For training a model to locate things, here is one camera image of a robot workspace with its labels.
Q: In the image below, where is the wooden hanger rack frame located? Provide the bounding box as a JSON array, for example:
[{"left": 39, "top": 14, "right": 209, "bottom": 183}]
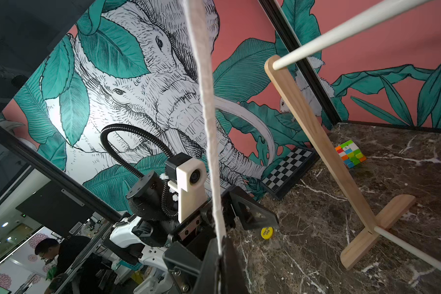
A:
[{"left": 263, "top": 0, "right": 441, "bottom": 281}]

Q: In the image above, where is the yellow round sticker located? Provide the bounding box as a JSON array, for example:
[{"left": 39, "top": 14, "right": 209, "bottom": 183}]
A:
[{"left": 260, "top": 227, "right": 274, "bottom": 240}]

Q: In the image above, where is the person behind glass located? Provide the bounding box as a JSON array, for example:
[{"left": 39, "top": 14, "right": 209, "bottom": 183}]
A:
[{"left": 35, "top": 236, "right": 103, "bottom": 294}]

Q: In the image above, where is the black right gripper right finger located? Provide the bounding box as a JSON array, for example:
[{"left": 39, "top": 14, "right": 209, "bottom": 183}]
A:
[{"left": 220, "top": 237, "right": 248, "bottom": 294}]

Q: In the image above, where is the grey textured insole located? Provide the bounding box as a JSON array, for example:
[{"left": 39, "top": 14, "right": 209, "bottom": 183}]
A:
[{"left": 182, "top": 1, "right": 227, "bottom": 257}]

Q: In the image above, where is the black white checkerboard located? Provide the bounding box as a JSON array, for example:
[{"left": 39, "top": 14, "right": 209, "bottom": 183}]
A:
[{"left": 262, "top": 147, "right": 319, "bottom": 200}]

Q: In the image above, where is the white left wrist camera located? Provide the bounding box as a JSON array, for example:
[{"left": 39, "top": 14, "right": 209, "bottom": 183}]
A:
[{"left": 165, "top": 153, "right": 208, "bottom": 223}]

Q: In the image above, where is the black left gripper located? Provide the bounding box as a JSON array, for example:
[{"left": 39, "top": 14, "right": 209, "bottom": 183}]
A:
[{"left": 172, "top": 186, "right": 279, "bottom": 257}]

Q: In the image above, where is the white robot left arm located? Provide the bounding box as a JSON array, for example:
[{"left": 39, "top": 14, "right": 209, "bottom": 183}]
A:
[{"left": 110, "top": 172, "right": 279, "bottom": 294}]

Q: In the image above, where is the colourful puzzle cube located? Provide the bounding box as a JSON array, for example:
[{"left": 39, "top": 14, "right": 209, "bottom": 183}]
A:
[{"left": 335, "top": 140, "right": 366, "bottom": 169}]

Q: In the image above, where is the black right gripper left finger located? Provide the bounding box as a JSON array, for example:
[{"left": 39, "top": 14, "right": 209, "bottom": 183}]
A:
[{"left": 162, "top": 240, "right": 221, "bottom": 294}]

